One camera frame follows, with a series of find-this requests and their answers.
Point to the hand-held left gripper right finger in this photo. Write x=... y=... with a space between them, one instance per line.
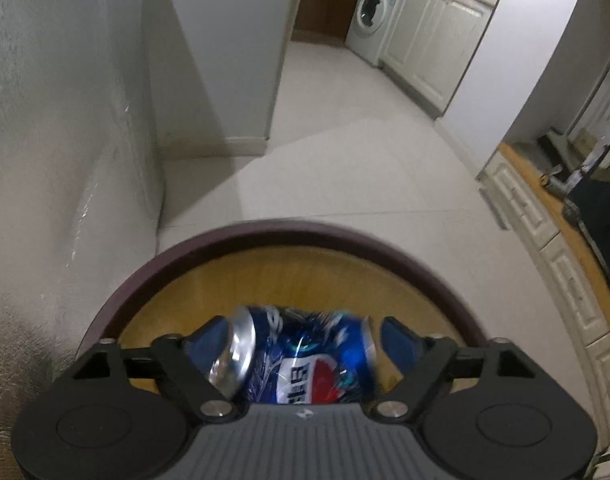
x=397 y=342

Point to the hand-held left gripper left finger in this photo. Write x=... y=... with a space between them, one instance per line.
x=210 y=346

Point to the blue soda can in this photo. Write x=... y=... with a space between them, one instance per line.
x=305 y=355

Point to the yellow bin with brown rim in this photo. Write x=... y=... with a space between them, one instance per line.
x=285 y=270

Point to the low cabinet with wooden top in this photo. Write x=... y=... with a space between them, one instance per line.
x=550 y=260

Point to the metal tool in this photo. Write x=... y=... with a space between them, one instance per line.
x=560 y=181

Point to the dark cloth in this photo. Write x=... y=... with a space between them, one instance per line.
x=602 y=220

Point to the white lower kitchen cabinets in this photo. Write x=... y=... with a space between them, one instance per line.
x=435 y=40

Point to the white washing machine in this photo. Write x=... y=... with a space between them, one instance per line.
x=372 y=15

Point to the brown wooden door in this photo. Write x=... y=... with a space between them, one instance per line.
x=325 y=5

